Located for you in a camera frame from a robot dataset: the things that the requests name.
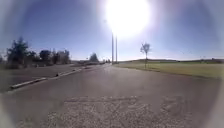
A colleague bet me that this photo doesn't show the grey asphalt path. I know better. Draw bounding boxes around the grey asphalt path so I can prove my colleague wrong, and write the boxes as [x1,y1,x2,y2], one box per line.
[0,63,224,128]

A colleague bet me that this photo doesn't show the dark tree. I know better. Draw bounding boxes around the dark tree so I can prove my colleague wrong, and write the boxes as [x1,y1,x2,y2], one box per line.
[88,52,100,64]

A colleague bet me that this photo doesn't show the small bare tree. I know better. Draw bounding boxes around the small bare tree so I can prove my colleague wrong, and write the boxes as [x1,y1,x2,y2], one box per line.
[139,42,152,69]

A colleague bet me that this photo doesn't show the grass field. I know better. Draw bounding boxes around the grass field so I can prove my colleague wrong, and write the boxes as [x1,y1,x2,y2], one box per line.
[113,61,224,80]

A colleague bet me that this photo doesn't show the row of trees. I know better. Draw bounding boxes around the row of trees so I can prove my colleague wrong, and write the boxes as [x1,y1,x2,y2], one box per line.
[0,36,72,69]

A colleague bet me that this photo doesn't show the row of concrete kerb stones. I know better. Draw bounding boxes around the row of concrete kerb stones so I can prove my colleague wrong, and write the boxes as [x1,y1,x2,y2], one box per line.
[9,65,91,90]

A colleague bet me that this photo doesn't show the low distant hill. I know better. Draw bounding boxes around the low distant hill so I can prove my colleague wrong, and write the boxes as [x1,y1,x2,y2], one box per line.
[119,58,224,64]

